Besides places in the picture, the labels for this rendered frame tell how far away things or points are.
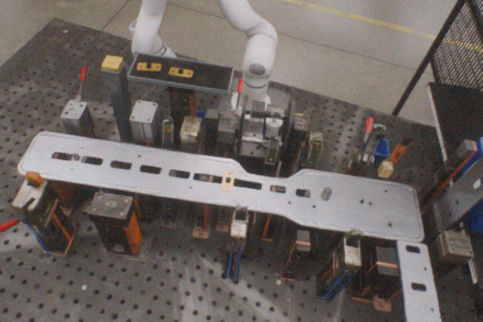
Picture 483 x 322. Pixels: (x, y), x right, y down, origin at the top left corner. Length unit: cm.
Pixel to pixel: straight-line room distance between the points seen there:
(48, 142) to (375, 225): 116
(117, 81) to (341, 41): 256
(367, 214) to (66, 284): 107
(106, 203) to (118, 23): 258
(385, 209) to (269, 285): 50
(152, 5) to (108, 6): 238
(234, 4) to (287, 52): 205
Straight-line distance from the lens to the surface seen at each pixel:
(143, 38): 163
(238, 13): 150
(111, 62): 156
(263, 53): 156
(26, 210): 139
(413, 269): 141
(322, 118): 205
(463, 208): 142
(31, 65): 237
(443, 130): 176
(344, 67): 350
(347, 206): 142
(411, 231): 147
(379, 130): 137
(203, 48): 343
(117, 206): 133
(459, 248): 144
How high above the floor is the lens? 217
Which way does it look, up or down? 52 degrees down
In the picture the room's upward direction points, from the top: 8 degrees clockwise
